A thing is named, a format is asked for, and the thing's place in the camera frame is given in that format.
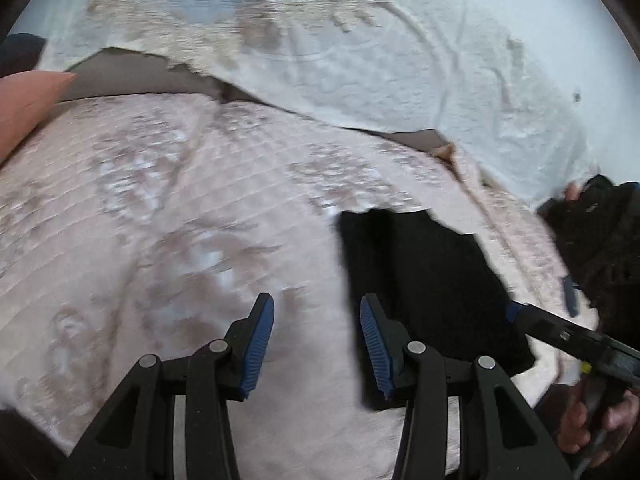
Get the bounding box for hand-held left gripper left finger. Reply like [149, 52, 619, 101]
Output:
[74, 292, 276, 480]

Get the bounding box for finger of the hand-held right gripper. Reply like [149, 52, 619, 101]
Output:
[505, 301, 609, 357]

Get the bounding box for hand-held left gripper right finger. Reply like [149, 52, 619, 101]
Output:
[360, 293, 572, 480]

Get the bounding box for black pants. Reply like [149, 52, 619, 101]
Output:
[336, 207, 537, 412]

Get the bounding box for person's right hand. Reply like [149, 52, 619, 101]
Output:
[556, 391, 640, 467]

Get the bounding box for dark blue slim object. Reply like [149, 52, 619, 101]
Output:
[561, 274, 581, 319]

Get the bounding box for black bag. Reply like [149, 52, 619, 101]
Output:
[537, 174, 640, 353]

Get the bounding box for pink quilted sofa cover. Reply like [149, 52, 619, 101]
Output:
[0, 92, 601, 477]

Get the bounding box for white lace sofa cover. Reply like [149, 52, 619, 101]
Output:
[220, 0, 602, 211]

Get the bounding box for grey-blue cover with lace trim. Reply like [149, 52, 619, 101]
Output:
[20, 0, 401, 78]

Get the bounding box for dark blue cloth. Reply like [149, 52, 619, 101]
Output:
[0, 33, 48, 78]

